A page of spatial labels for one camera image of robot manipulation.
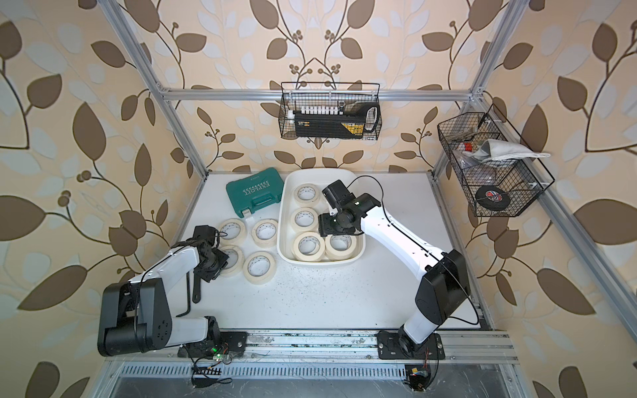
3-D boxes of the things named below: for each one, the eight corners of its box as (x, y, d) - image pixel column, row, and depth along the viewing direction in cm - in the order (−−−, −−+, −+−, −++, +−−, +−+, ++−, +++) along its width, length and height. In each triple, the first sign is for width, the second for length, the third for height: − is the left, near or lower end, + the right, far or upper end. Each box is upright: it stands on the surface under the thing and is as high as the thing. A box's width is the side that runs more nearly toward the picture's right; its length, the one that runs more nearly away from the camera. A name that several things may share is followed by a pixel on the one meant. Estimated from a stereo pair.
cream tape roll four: (241, 283, 89) (239, 280, 86) (248, 254, 96) (246, 250, 94) (274, 283, 89) (272, 280, 86) (278, 254, 96) (276, 250, 94)
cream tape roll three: (217, 245, 98) (215, 241, 96) (225, 222, 105) (223, 218, 103) (243, 245, 98) (241, 241, 96) (249, 222, 105) (247, 218, 103)
